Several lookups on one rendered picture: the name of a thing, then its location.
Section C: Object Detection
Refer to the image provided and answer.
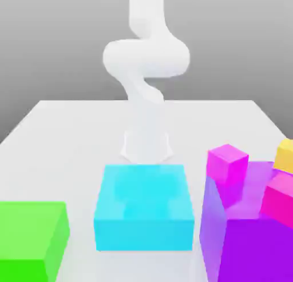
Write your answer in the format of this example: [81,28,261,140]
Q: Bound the small pink cube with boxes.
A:
[259,172,293,229]

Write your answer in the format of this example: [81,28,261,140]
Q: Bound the large cyan box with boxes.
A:
[93,164,195,252]

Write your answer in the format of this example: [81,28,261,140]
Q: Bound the large green box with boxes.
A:
[0,201,71,282]

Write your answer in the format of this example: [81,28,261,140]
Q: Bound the large purple box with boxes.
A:
[199,161,293,282]

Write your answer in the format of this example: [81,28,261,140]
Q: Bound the small magenta cube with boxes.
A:
[205,143,250,209]

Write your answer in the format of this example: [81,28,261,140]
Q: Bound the small yellow cube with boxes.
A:
[273,138,293,174]

